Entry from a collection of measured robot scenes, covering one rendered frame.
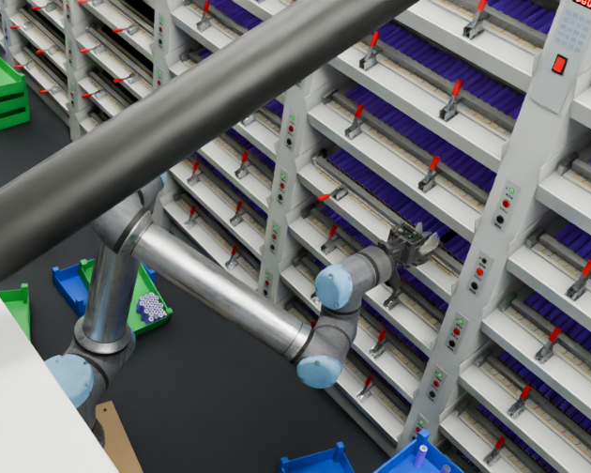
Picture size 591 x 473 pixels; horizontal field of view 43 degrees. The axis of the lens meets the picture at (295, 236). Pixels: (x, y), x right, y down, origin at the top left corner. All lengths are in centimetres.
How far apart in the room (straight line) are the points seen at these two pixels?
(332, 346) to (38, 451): 142
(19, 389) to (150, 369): 229
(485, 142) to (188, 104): 146
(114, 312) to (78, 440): 173
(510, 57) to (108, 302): 111
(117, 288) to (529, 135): 103
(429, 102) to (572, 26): 42
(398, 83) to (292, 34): 158
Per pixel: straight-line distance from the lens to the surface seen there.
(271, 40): 27
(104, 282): 190
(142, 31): 286
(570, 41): 151
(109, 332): 203
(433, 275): 191
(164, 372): 254
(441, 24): 170
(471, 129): 172
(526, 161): 162
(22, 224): 25
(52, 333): 267
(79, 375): 201
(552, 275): 171
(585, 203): 160
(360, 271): 167
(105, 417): 226
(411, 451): 183
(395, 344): 221
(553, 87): 154
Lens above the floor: 192
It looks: 38 degrees down
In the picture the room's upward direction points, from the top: 10 degrees clockwise
